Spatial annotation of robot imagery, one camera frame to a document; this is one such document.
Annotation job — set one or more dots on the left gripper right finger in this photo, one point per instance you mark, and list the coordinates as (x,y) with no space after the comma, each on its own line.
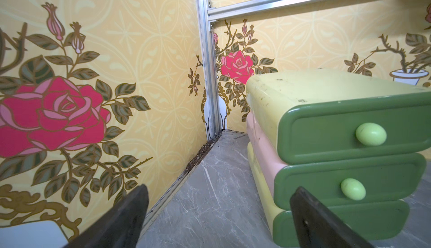
(318,227)

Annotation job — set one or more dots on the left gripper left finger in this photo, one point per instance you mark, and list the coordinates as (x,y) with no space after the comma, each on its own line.
(120,227)

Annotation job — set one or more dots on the light green drawer cabinet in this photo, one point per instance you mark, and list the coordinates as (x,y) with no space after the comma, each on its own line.
(270,96)

